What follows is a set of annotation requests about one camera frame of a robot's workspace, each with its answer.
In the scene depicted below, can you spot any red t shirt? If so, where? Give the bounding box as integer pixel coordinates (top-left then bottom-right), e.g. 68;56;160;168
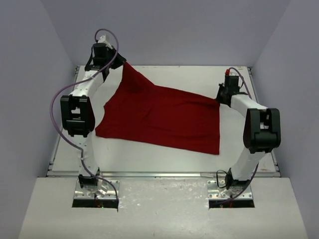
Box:
95;63;220;155

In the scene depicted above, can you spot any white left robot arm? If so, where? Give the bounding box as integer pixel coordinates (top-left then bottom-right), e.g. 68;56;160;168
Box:
60;41;126;189

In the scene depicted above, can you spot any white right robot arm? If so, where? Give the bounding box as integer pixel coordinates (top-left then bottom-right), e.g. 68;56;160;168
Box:
216;71;281;190

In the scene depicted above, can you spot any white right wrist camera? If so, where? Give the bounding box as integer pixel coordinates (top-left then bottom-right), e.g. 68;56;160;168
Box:
225;69;238;76

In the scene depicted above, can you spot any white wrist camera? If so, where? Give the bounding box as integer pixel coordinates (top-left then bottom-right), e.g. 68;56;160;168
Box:
225;69;238;76
97;34;113;49

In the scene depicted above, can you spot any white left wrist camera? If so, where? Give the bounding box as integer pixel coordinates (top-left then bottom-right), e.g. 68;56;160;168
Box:
97;34;113;49

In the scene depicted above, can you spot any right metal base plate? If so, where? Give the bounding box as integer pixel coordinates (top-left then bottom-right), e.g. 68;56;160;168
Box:
207;179;253;201

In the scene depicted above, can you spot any metal base plate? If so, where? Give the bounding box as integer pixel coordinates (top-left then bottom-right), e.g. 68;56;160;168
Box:
207;179;253;201
73;180;120;200

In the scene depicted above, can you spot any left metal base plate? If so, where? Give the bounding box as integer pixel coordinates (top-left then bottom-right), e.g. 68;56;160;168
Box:
73;180;120;200

